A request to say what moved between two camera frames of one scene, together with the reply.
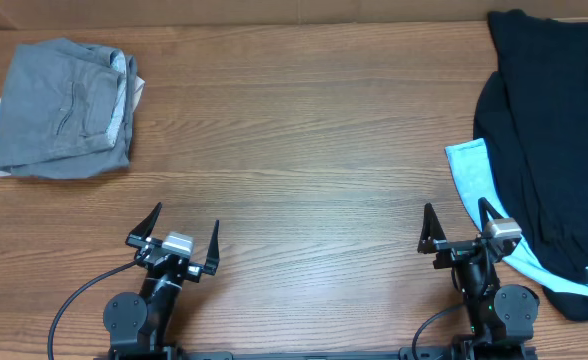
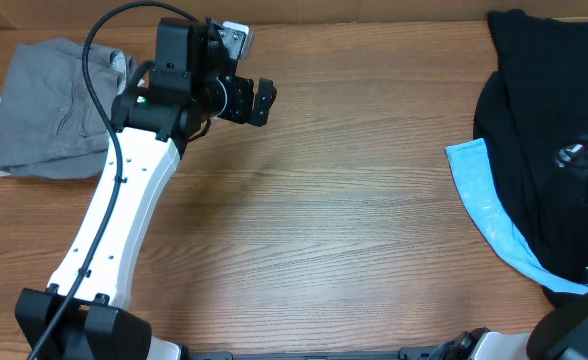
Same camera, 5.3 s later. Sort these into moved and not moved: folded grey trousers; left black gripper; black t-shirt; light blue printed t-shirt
Moved: left black gripper
Not moved: folded grey trousers; black t-shirt; light blue printed t-shirt
